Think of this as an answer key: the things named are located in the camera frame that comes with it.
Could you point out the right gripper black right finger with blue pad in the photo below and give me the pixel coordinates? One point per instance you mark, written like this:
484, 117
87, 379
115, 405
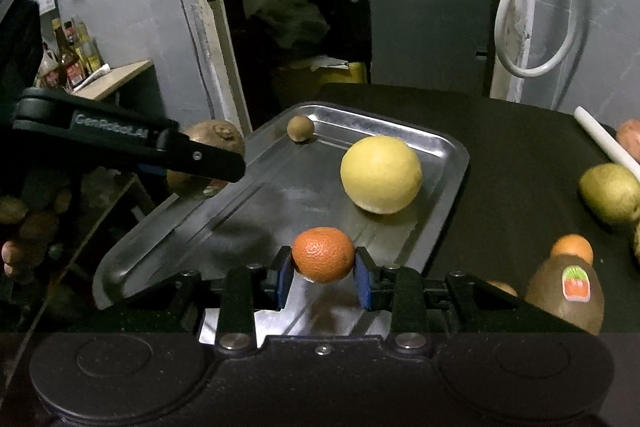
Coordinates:
399, 291

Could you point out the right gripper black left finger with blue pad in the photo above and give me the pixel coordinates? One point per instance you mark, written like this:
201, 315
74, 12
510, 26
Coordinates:
248, 289

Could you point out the orange mandarin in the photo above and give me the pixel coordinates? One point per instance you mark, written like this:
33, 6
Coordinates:
573, 245
323, 255

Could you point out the brown kiwi with sticker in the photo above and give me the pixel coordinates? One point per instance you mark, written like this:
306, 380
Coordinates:
567, 287

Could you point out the green-yellow pear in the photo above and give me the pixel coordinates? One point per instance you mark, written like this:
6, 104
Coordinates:
612, 192

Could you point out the sauce bottles group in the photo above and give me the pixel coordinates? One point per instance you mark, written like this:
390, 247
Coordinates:
64, 68

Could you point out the steel tray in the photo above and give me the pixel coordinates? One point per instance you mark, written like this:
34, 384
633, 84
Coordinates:
289, 188

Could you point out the large yellow round fruit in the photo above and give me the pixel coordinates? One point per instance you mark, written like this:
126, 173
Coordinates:
381, 174

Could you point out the small brown kiwi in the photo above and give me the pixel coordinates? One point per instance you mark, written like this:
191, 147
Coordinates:
300, 128

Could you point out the yellow box with paper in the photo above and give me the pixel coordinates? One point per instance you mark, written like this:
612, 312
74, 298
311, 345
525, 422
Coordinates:
307, 77

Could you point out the white foam tube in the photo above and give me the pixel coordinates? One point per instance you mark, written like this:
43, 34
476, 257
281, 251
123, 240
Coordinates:
605, 141

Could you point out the grey cabinet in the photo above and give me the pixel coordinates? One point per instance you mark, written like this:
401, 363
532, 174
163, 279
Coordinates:
443, 45

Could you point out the red apple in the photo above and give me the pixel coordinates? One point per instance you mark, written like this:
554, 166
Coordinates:
628, 136

